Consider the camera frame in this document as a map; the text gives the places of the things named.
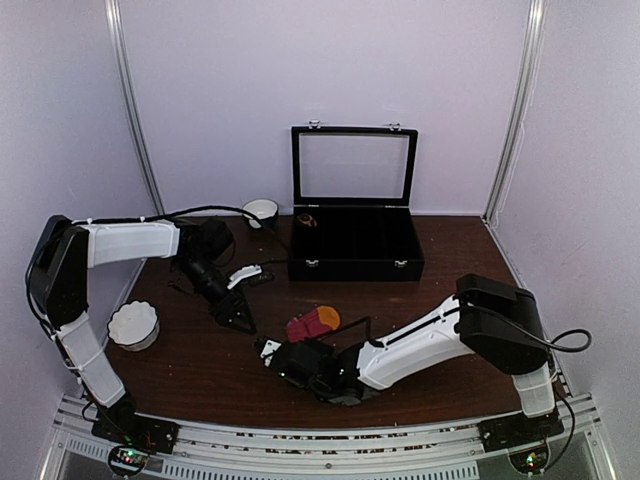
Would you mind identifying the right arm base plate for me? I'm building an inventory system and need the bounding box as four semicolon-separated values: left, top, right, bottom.
477;406;564;453

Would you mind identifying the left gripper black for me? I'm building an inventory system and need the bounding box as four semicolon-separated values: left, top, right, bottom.
175;256;257;335

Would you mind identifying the right aluminium corner post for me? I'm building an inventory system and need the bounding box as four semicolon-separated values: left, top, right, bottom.
483;0;547;226

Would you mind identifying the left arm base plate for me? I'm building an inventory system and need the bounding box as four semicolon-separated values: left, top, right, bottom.
91;405;179;454

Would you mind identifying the aluminium front rail frame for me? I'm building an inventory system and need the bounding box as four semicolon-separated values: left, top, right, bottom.
35;394;622;479

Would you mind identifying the black tan argyle sock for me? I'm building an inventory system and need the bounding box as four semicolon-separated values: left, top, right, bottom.
294;213;318;228

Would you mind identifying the maroon orange-toed sock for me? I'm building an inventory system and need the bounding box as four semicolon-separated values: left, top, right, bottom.
285;306;341;342

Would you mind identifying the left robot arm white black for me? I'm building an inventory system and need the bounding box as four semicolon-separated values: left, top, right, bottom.
25;215;262;444

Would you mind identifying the left aluminium corner post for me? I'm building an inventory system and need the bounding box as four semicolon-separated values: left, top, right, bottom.
104;0;165;215

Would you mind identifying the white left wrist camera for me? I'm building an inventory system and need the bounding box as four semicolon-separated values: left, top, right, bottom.
227;264;274;290

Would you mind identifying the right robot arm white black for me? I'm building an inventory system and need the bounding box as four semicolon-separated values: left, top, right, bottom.
255;274;556;442

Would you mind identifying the black display case glass lid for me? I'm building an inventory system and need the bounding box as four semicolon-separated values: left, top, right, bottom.
287;125;425;282

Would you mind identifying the aluminium corner post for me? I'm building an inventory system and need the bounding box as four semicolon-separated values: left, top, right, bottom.
104;0;165;215
483;0;547;226

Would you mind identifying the small white bowl dark rim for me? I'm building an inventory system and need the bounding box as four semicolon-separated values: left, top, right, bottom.
242;199;279;230

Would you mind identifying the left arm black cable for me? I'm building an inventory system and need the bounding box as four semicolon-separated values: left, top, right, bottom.
69;204;294;266

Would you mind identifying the white fluted dish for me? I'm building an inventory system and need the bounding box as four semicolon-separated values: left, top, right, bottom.
108;301;160;352

